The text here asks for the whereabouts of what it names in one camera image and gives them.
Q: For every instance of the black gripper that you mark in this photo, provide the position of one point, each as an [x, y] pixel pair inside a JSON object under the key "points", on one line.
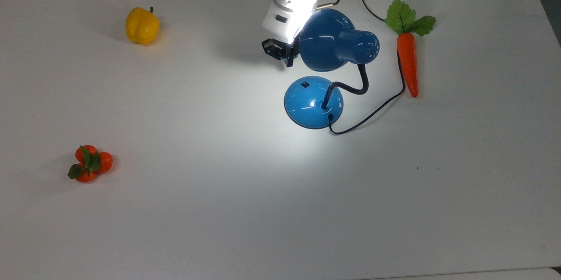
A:
{"points": [[282, 50]]}

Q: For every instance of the blue desk lamp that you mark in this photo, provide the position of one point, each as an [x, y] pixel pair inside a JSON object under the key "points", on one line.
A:
{"points": [[324, 39]]}

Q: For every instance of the orange toy carrot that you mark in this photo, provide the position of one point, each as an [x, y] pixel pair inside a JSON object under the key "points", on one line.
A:
{"points": [[407, 61]]}

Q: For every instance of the yellow toy bell pepper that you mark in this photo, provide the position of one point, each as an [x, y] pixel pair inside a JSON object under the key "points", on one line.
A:
{"points": [[142, 26]]}

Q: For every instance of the orange toy tangerine cluster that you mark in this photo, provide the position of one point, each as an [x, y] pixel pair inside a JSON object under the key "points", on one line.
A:
{"points": [[104, 162]]}

